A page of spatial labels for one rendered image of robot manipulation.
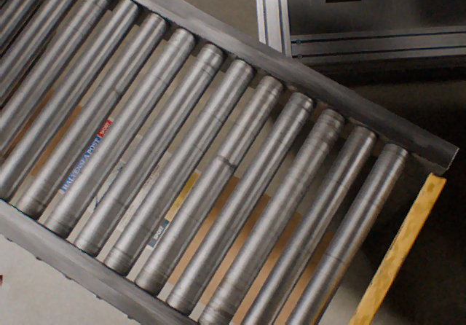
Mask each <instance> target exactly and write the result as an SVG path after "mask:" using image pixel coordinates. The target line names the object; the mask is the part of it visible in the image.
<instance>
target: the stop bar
mask: <svg viewBox="0 0 466 325"><path fill-rule="evenodd" d="M446 182H447V180H446V178H444V177H442V176H439V175H438V174H437V173H436V172H431V173H430V175H429V176H428V178H427V180H426V182H425V183H424V184H423V186H422V188H421V191H420V192H419V194H418V196H417V198H416V200H415V201H414V204H413V206H412V208H411V210H410V211H409V213H408V214H407V216H406V218H405V219H404V222H403V224H402V226H401V228H400V229H399V231H398V234H397V235H396V238H395V239H394V241H393V242H392V244H391V246H390V247H389V249H388V251H387V254H386V256H385V257H384V259H383V261H382V263H381V265H380V266H379V269H378V270H377V271H376V274H375V276H374V277H373V279H372V281H371V283H370V285H369V287H368V289H367V291H366V293H365V294H364V296H363V297H362V299H361V301H360V303H359V305H358V307H357V309H356V311H355V312H354V314H353V316H352V319H351V321H350V322H349V323H348V325H370V324H371V322H372V321H373V318H374V316H375V314H376V312H377V310H378V309H379V306H381V304H382V301H383V299H384V298H385V296H386V294H387V292H388V290H389V288H390V287H391V284H392V282H393V280H394V278H395V277H396V276H397V274H398V272H399V270H400V267H401V265H402V264H403V262H404V260H405V258H406V256H407V254H408V252H409V250H410V248H411V247H412V246H413V244H414V241H415V240H416V237H417V235H418V234H419V231H420V230H421V228H422V226H423V224H424V221H425V219H426V218H427V217H428V216H429V215H430V214H431V213H432V212H433V210H432V208H433V206H434V204H435V201H436V200H437V198H438V196H439V194H440V193H441V190H442V188H443V187H444V185H445V183H446Z"/></svg>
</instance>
